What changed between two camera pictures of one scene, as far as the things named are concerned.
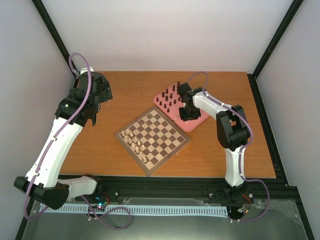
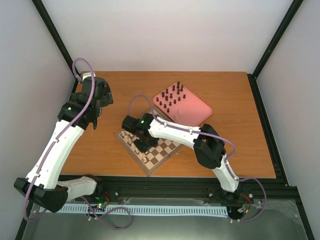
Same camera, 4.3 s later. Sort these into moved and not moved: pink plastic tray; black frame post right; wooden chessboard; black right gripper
Moved: black right gripper
Not moved: pink plastic tray; black frame post right; wooden chessboard
